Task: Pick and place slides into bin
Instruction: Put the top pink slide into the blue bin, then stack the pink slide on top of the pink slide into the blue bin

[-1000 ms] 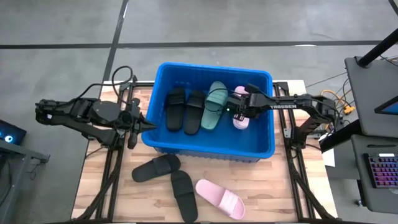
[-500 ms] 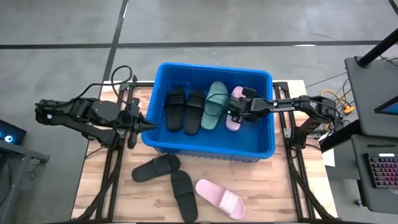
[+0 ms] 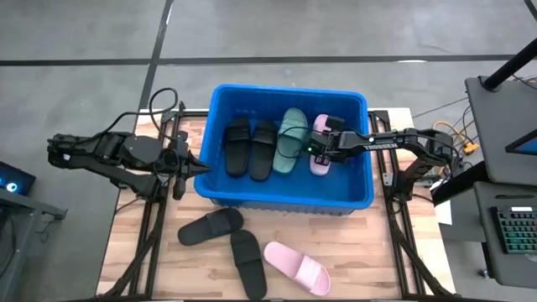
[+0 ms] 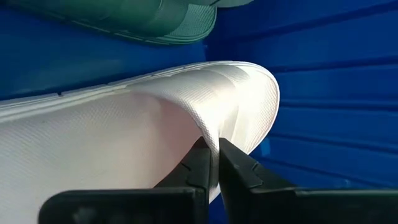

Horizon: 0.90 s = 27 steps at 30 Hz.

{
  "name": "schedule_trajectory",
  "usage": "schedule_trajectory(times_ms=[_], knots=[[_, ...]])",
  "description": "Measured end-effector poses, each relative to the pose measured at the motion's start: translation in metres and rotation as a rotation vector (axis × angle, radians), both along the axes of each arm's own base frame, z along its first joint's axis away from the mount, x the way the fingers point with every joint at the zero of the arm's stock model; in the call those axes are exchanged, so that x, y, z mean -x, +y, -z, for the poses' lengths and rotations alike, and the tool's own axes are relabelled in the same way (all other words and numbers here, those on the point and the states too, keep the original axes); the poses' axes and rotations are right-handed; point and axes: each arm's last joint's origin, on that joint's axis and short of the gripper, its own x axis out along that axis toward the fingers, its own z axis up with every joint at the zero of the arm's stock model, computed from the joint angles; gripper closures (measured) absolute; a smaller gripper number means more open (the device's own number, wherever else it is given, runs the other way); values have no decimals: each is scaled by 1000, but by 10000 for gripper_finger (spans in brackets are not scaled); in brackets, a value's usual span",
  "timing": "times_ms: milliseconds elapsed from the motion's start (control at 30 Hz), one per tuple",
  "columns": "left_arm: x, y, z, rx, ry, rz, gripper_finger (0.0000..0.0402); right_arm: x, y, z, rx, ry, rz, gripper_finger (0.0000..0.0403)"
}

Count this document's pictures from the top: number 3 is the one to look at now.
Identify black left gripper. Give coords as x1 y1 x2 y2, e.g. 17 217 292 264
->
162 132 212 201

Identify green slide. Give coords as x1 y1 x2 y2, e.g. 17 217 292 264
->
272 107 310 175

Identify large black slide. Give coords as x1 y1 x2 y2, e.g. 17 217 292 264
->
223 117 253 177
250 120 279 182

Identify monitor with blue screen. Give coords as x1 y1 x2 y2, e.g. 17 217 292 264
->
505 129 537 156

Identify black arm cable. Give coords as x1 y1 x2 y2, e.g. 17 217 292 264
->
102 86 180 143
276 124 378 159

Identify grey desk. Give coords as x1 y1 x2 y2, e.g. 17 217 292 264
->
473 182 537 290

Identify yellow cable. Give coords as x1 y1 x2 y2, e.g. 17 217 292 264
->
431 120 480 156

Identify pink slide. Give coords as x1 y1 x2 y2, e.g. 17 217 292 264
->
263 241 332 297
309 113 333 176

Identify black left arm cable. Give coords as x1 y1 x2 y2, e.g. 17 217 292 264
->
102 86 180 143

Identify white paper sheet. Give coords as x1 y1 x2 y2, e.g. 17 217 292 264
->
434 200 453 227

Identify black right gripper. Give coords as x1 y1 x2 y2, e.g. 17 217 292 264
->
307 130 362 167

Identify black pole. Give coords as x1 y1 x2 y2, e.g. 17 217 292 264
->
482 37 537 91

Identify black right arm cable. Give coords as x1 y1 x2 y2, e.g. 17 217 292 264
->
276 124 378 159

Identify grey cart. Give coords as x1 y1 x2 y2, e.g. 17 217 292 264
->
0 188 68 302

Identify black desk beam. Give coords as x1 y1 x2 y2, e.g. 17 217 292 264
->
430 161 490 206

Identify black table frame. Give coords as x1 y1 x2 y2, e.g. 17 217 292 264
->
464 75 537 185

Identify computer case with blue light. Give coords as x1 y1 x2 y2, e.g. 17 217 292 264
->
0 161 38 197

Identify black floor cable bundle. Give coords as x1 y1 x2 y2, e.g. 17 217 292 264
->
413 96 482 139

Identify small black slide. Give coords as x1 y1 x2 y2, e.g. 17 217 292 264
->
176 207 245 247
229 229 269 300

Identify blue plastic bin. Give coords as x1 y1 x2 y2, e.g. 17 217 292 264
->
193 83 375 217

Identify black backlit keyboard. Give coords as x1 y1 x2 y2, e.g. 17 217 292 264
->
494 206 537 255

